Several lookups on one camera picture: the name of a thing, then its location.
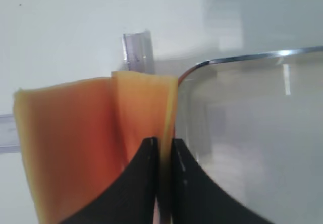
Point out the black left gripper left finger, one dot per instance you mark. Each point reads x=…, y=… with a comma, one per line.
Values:
x=131, y=197

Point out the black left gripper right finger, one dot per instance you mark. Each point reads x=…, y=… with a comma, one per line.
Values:
x=196, y=198

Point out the orange cheese slice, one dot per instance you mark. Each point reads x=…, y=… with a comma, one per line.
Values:
x=146, y=107
x=68, y=145

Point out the upright orange cheese slice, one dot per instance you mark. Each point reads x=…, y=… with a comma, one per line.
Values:
x=68, y=145

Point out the clear cheese holder strip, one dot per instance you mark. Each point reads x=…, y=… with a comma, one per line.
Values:
x=9, y=136

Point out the white rectangular metal tray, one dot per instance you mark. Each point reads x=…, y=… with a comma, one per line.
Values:
x=254, y=125

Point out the left long clear acrylic rail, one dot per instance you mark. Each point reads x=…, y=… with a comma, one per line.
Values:
x=138, y=52

